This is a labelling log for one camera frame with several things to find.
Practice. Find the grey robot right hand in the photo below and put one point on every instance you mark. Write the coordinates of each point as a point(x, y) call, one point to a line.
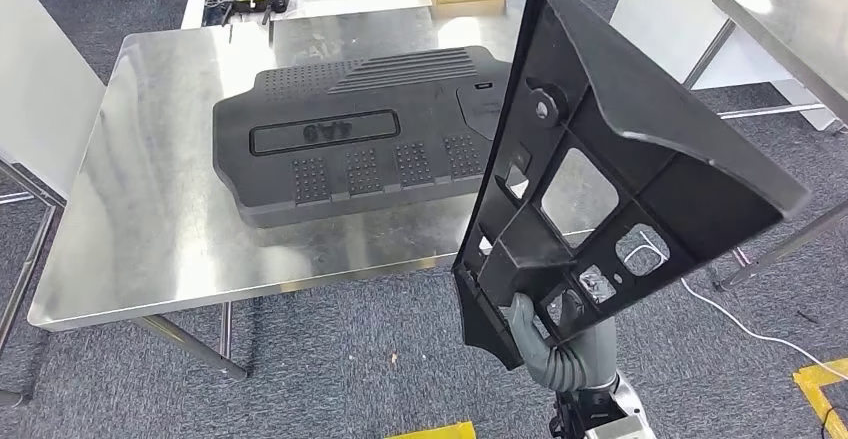
point(526, 336)

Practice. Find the black plastic engine cover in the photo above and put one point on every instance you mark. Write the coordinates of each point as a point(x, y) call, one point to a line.
point(411, 118)

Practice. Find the yellow floor tape square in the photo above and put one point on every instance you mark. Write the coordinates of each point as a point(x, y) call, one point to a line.
point(437, 432)
point(818, 373)

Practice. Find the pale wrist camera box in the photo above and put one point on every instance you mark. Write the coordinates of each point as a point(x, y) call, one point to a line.
point(619, 429)

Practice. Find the stainless steel workbench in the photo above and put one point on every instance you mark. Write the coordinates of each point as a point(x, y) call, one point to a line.
point(152, 224)

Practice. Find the black plastic frame part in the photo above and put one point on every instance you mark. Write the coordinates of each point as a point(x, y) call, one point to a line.
point(662, 111)

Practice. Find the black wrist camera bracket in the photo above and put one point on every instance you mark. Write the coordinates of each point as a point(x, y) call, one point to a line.
point(583, 413)

